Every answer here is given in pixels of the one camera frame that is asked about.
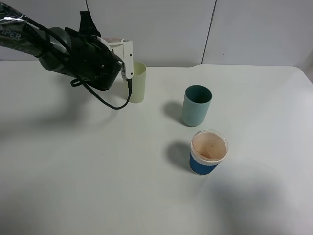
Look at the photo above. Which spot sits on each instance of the clear plastic drink bottle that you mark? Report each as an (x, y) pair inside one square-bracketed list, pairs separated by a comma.
[(113, 41)]

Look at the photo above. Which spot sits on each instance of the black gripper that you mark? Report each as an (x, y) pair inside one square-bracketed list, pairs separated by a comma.
[(89, 58)]

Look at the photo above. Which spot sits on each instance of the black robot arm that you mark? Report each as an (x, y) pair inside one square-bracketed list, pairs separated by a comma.
[(21, 33)]

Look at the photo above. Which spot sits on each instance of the teal plastic cup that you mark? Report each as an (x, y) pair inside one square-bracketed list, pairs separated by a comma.
[(196, 102)]

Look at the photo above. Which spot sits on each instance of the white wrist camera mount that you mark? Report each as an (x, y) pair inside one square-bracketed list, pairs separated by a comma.
[(125, 52)]

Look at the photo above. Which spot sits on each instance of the glass cup blue sleeve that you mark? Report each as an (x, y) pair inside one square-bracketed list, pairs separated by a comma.
[(208, 148)]

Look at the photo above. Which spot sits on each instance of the pale yellow plastic cup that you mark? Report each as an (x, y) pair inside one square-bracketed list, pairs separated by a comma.
[(134, 81)]

